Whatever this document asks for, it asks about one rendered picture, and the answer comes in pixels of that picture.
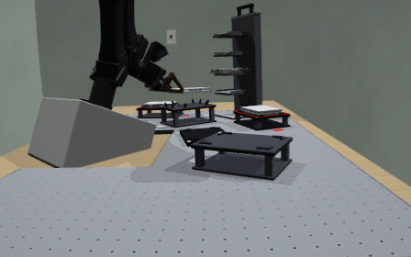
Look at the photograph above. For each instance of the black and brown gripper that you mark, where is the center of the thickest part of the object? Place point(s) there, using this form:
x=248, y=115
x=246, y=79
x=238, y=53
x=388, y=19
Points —
x=154, y=82

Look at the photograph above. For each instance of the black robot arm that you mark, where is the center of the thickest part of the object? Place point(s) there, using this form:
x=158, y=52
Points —
x=116, y=53

